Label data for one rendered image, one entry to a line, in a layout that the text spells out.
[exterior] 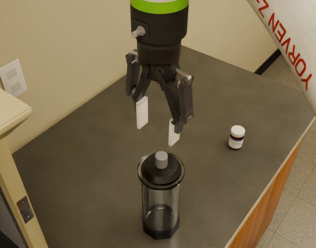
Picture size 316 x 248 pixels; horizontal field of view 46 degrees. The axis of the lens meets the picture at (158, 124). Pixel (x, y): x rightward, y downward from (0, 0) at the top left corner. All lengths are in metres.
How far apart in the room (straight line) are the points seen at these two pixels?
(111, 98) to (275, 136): 0.60
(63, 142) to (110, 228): 0.37
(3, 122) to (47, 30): 0.75
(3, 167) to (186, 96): 0.33
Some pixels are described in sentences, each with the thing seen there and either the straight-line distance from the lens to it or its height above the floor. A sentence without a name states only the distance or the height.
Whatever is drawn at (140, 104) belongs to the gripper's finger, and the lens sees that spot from 0.74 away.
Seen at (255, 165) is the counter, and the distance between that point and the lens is 1.19.
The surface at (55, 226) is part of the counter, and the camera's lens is 1.06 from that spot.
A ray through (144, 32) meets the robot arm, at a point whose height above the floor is 1.53.
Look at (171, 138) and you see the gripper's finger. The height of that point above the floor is 1.30.
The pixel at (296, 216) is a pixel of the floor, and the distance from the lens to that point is 2.30.
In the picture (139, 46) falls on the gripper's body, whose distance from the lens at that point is 0.62.
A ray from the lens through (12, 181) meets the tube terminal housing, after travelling 0.71.
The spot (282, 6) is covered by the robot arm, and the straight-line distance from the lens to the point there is 0.49.
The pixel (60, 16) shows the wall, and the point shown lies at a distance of 1.23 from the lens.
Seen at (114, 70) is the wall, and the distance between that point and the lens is 1.50.
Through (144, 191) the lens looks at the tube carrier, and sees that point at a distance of 0.87.
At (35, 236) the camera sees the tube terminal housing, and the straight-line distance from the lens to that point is 0.86.
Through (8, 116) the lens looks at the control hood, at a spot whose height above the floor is 1.51.
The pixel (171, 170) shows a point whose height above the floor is 1.18.
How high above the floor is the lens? 1.81
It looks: 43 degrees down
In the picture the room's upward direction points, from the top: straight up
